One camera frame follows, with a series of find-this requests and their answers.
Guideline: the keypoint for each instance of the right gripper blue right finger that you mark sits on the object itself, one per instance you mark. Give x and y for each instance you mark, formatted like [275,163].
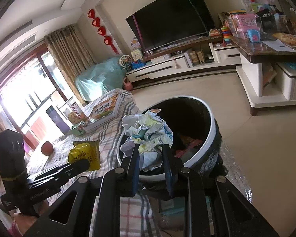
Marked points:
[172,167]

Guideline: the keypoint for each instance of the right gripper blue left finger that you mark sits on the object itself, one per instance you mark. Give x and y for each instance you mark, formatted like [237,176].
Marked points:
[130,179]

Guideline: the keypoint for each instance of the pink toothbrush pack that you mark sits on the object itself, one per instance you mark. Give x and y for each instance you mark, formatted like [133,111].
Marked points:
[189,144]

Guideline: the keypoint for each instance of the yellow snack bag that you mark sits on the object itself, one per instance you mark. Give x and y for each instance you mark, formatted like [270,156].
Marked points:
[86,150]

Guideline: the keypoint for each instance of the black white trash bin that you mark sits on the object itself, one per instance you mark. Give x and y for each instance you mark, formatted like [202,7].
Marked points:
[196,132]

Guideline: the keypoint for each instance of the person's left hand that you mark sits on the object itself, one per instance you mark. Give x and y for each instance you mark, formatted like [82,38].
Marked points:
[23,222]

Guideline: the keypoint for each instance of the red apple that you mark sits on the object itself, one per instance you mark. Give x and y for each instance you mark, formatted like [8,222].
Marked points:
[47,148]

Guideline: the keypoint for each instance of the plaid checkered blanket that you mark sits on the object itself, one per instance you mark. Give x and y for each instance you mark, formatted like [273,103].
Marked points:
[136,217]

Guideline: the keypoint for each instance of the orange children's book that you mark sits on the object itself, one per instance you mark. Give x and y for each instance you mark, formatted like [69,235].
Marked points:
[103,112]

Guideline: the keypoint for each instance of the green snack box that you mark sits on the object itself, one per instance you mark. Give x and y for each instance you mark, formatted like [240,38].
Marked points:
[78,129]

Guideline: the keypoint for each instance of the clear cookie jar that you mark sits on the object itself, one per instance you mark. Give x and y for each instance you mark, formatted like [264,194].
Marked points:
[74,113]

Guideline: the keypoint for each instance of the purple thermos bottle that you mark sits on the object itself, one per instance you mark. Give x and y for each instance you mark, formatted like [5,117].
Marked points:
[57,119]

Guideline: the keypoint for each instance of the teal covered armchair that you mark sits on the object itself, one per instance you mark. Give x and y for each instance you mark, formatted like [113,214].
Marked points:
[100,79]

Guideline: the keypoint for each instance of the ferris wheel toy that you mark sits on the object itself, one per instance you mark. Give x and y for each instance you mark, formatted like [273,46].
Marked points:
[125,62]

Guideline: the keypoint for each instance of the white tv cabinet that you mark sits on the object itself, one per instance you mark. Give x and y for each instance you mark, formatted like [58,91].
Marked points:
[223,56]

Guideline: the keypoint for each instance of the brown marble coffee table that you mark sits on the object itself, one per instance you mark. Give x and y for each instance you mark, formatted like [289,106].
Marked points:
[267,81]

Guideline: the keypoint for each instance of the right beige curtain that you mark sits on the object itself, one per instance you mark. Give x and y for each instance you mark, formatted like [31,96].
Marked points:
[71,55]

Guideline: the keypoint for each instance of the left red heart decoration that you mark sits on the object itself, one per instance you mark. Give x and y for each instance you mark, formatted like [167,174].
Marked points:
[101,30]

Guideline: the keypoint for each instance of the black flat television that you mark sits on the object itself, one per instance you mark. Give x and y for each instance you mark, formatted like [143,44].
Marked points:
[164,22]

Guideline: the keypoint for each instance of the pink storage box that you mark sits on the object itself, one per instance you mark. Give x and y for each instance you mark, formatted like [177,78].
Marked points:
[243,23]

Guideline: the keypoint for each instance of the white paper sheet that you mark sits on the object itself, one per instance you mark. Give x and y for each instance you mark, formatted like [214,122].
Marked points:
[279,46]

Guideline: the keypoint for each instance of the rainbow stacking ring toy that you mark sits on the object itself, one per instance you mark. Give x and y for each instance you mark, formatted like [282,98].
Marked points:
[226,34]

